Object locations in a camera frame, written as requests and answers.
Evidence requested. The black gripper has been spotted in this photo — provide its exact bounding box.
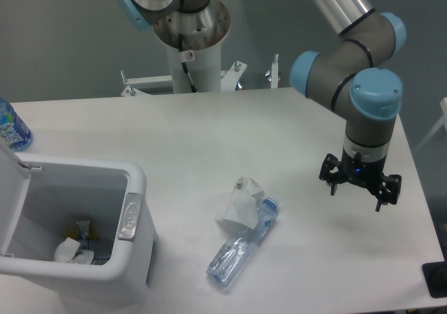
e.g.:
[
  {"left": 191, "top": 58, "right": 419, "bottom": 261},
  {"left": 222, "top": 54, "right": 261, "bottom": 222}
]
[{"left": 318, "top": 150, "right": 402, "bottom": 212}]

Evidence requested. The crushed clear plastic bottle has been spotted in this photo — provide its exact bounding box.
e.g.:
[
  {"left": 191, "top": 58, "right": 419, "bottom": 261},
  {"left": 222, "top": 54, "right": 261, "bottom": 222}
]
[{"left": 206, "top": 195, "right": 280, "bottom": 287}]

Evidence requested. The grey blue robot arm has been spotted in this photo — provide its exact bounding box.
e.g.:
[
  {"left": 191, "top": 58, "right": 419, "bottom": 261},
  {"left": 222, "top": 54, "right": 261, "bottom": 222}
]
[{"left": 118, "top": 0, "right": 406, "bottom": 206}]

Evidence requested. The yellow grey trash in bin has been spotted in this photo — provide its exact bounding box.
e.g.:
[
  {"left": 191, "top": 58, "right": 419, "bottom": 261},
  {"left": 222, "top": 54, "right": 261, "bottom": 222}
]
[{"left": 66, "top": 220, "right": 114, "bottom": 262}]

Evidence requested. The white plastic trash can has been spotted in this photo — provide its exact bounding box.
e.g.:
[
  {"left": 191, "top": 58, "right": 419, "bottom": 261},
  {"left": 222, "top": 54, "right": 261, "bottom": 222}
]
[{"left": 1, "top": 146, "right": 157, "bottom": 302}]

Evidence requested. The black device at table edge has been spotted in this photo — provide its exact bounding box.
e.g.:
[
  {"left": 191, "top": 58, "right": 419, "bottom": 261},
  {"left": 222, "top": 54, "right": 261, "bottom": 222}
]
[{"left": 422, "top": 262, "right": 446, "bottom": 299}]

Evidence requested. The white crumpled tissue in bin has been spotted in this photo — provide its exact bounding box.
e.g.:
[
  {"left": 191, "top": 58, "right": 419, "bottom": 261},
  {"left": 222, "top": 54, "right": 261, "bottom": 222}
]
[{"left": 54, "top": 237, "right": 94, "bottom": 264}]

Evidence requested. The blue labelled water bottle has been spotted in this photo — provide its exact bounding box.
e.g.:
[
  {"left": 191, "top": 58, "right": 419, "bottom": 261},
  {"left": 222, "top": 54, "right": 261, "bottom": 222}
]
[{"left": 1, "top": 98, "right": 33, "bottom": 152}]

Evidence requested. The white frame at right edge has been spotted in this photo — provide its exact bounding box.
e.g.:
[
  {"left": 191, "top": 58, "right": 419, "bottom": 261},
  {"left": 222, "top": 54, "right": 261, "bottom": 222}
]
[{"left": 414, "top": 98, "right": 446, "bottom": 154}]

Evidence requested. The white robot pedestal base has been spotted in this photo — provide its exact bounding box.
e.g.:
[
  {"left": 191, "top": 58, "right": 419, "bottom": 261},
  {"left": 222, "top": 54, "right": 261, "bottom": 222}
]
[{"left": 121, "top": 0, "right": 247, "bottom": 96}]

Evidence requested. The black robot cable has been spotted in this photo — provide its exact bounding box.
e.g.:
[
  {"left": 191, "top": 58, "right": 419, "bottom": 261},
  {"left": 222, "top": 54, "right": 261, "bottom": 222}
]
[{"left": 177, "top": 33, "right": 198, "bottom": 94}]

